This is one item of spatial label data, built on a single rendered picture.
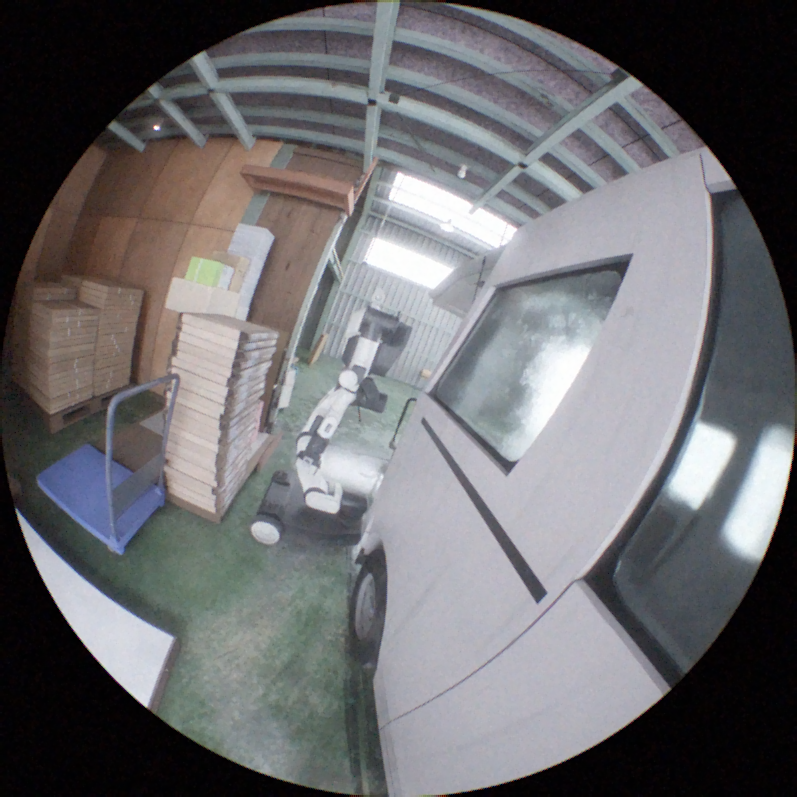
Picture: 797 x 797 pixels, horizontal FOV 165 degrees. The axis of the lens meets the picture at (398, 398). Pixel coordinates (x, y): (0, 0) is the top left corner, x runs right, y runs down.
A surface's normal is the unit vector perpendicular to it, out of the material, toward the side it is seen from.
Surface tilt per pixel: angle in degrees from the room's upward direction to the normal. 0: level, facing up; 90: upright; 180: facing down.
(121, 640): 0
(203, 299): 91
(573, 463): 85
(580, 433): 85
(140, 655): 0
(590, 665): 90
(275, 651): 0
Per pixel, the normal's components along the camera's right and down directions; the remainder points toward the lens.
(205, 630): 0.35, -0.92
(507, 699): -0.93, -0.32
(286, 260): 0.13, 0.24
